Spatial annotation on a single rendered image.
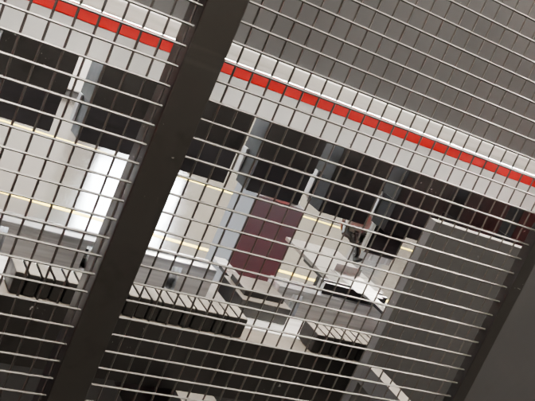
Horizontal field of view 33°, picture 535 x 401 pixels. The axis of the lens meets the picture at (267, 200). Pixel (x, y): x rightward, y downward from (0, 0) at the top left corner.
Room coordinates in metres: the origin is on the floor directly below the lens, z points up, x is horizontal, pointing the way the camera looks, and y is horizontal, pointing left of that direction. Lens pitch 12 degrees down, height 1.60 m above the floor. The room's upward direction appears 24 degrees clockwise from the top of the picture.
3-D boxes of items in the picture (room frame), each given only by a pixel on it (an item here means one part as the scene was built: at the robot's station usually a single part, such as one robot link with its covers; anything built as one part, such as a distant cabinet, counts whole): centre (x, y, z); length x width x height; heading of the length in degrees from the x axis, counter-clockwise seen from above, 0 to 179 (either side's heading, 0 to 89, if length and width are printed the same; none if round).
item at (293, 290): (2.17, -0.26, 0.92); 0.39 x 0.06 x 0.10; 121
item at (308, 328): (1.75, -0.34, 1.02); 0.37 x 0.06 x 0.04; 121
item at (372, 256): (2.20, -0.31, 1.13); 0.10 x 0.02 x 0.10; 121
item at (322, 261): (2.33, -0.23, 1.00); 0.26 x 0.18 x 0.01; 31
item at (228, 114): (1.90, 0.19, 1.26); 0.15 x 0.09 x 0.17; 121
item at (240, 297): (1.83, -0.02, 1.01); 0.26 x 0.12 x 0.05; 31
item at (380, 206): (2.21, -0.33, 1.26); 0.15 x 0.09 x 0.17; 121
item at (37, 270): (1.46, 0.15, 1.02); 0.44 x 0.06 x 0.04; 121
